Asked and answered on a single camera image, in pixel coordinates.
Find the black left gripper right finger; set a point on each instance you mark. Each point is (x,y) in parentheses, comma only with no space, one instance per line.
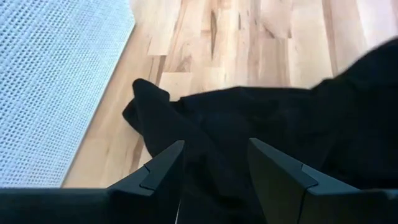
(286,193)

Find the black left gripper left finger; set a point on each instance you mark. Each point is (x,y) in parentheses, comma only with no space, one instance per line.
(155,193)

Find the large black garment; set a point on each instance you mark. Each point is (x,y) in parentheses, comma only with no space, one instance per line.
(233,118)

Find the white plastic laundry basket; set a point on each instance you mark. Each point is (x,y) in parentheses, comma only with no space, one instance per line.
(46,93)

